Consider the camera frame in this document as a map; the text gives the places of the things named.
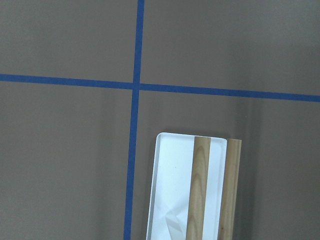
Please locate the white rectangular tray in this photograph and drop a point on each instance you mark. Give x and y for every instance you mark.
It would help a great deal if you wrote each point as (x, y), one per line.
(171, 182)

